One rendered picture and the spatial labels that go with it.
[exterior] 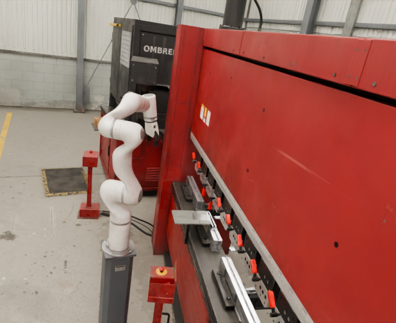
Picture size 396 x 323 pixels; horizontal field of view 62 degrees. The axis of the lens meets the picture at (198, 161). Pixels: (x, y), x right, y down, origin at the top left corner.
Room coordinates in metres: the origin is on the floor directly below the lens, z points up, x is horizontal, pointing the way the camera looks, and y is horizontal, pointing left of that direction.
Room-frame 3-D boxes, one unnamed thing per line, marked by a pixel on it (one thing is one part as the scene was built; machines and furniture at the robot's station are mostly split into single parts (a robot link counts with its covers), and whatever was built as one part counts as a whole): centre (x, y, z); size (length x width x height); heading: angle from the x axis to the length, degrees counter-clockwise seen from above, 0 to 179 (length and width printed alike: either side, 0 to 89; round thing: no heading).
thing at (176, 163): (3.14, -0.06, 1.15); 0.85 x 0.25 x 2.30; 105
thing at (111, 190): (1.64, 0.42, 1.30); 0.19 x 0.12 x 0.24; 84
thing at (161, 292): (1.70, 0.10, 0.75); 0.20 x 0.16 x 0.18; 7
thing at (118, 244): (1.63, 0.39, 1.09); 0.19 x 0.19 x 0.18
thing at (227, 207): (1.79, -0.25, 1.26); 0.15 x 0.09 x 0.17; 15
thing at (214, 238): (2.10, -0.17, 0.92); 0.39 x 0.06 x 0.10; 15
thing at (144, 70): (3.23, 0.65, 1.53); 0.51 x 0.25 x 0.85; 11
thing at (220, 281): (1.55, -0.26, 0.89); 0.30 x 0.05 x 0.03; 15
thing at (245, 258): (1.41, -0.36, 1.26); 0.15 x 0.09 x 0.17; 15
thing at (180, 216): (2.11, -0.01, 1.00); 0.26 x 0.18 x 0.01; 105
